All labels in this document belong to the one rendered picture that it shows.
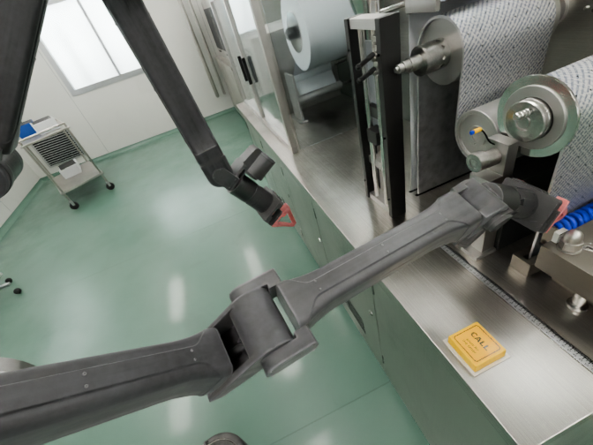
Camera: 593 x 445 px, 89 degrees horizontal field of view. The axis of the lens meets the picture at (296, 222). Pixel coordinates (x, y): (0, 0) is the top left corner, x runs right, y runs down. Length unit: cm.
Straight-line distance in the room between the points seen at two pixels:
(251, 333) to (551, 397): 54
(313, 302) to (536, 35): 77
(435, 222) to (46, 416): 46
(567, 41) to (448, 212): 67
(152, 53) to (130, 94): 539
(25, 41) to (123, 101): 543
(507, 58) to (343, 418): 144
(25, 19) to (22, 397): 50
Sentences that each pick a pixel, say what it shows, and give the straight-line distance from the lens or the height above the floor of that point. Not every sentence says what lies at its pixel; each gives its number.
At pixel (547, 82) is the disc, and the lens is 68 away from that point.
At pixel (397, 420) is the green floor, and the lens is 162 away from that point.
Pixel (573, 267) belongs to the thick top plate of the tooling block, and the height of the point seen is 102.
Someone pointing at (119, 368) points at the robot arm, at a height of 132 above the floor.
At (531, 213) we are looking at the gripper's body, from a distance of 69.
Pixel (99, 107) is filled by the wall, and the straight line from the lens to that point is 613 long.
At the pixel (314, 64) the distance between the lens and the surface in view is 148.
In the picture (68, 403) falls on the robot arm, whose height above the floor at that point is 134.
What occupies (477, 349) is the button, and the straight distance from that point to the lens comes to 71.
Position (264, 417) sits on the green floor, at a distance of 172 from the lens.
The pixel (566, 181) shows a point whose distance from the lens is 77.
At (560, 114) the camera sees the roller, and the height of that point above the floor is 127.
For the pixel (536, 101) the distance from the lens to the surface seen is 68.
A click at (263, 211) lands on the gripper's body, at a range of 77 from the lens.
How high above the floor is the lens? 154
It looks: 37 degrees down
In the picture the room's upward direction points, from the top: 18 degrees counter-clockwise
